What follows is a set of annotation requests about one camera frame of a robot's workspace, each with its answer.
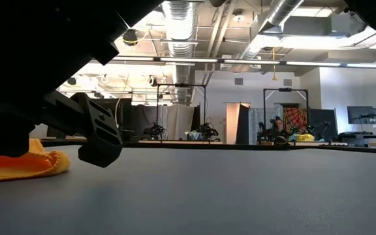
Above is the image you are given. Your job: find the black partition panel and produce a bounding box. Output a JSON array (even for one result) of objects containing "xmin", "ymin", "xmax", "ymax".
[{"xmin": 308, "ymin": 108, "xmax": 339, "ymax": 142}]

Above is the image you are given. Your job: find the black table frame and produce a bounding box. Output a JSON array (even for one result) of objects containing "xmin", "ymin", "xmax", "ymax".
[{"xmin": 40, "ymin": 139, "xmax": 376, "ymax": 155}]

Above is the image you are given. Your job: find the silver ventilation duct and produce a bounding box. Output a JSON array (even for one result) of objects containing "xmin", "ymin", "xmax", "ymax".
[
  {"xmin": 238, "ymin": 0, "xmax": 306, "ymax": 61},
  {"xmin": 161, "ymin": 0, "xmax": 198, "ymax": 102}
]

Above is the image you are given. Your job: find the person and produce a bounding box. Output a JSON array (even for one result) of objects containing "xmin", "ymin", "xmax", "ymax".
[{"xmin": 270, "ymin": 116, "xmax": 289, "ymax": 144}]

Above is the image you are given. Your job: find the blue-grey table mat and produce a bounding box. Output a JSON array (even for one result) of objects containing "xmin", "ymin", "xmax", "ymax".
[{"xmin": 0, "ymin": 145, "xmax": 376, "ymax": 235}]

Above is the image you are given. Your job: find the white curtain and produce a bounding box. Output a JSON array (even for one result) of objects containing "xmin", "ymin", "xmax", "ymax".
[{"xmin": 161, "ymin": 103, "xmax": 198, "ymax": 142}]

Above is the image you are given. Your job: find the ceiling light strip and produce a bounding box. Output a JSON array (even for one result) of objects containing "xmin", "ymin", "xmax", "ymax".
[{"xmin": 113, "ymin": 55, "xmax": 376, "ymax": 70}]

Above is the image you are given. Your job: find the yellow towel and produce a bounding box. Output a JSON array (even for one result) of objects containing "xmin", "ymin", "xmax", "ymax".
[{"xmin": 0, "ymin": 138, "xmax": 72, "ymax": 184}]

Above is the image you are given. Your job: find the black ceiling dome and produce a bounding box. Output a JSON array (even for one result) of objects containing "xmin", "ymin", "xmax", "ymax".
[{"xmin": 122, "ymin": 28, "xmax": 139, "ymax": 47}]

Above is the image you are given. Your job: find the black station frame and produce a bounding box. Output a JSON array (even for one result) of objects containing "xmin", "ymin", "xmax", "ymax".
[
  {"xmin": 156, "ymin": 83, "xmax": 208, "ymax": 142},
  {"xmin": 262, "ymin": 87, "xmax": 310, "ymax": 144}
]

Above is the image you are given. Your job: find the beige panel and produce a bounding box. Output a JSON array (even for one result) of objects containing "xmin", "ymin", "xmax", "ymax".
[{"xmin": 225, "ymin": 102, "xmax": 251, "ymax": 146}]

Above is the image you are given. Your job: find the yellow cloth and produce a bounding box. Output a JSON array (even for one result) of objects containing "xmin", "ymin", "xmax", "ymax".
[{"xmin": 296, "ymin": 133, "xmax": 316, "ymax": 142}]

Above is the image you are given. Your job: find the colourful tapestry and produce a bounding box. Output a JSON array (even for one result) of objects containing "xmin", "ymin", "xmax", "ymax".
[{"xmin": 282, "ymin": 107, "xmax": 308, "ymax": 134}]

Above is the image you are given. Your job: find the black desk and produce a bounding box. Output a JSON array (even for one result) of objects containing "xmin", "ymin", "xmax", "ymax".
[{"xmin": 337, "ymin": 131, "xmax": 371, "ymax": 147}]

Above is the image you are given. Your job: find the black monitor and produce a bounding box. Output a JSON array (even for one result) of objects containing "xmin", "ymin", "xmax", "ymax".
[{"xmin": 347, "ymin": 105, "xmax": 376, "ymax": 125}]

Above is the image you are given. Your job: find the yellow cable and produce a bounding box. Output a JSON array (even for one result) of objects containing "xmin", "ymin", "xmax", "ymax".
[{"xmin": 271, "ymin": 47, "xmax": 278, "ymax": 82}]

